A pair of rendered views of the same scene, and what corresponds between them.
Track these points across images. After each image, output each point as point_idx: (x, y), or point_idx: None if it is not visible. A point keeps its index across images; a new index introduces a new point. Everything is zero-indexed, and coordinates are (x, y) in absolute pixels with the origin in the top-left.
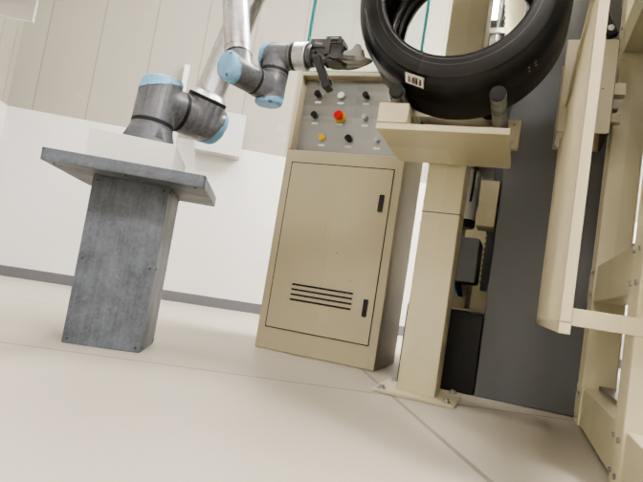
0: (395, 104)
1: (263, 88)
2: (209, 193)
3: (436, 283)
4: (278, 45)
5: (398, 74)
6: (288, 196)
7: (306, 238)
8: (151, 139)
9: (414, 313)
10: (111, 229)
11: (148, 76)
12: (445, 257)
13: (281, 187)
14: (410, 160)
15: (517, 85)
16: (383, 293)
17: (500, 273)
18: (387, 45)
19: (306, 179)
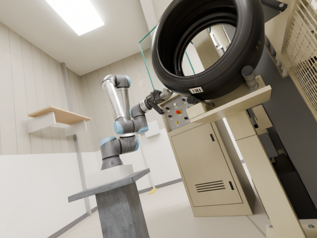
0: (194, 106)
1: (136, 128)
2: (141, 176)
3: (266, 174)
4: (135, 106)
5: (187, 91)
6: (176, 150)
7: (190, 164)
8: (110, 166)
9: (263, 195)
10: (109, 213)
11: (101, 141)
12: (262, 159)
13: (171, 148)
14: (215, 120)
15: (254, 60)
16: (235, 175)
17: (291, 146)
18: (174, 82)
19: (179, 140)
